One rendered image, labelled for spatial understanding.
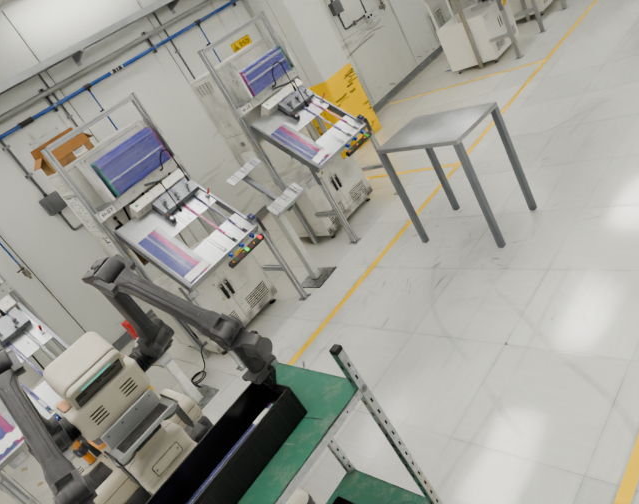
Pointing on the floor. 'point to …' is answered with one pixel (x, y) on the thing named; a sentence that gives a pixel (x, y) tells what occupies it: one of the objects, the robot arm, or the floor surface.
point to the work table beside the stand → (417, 137)
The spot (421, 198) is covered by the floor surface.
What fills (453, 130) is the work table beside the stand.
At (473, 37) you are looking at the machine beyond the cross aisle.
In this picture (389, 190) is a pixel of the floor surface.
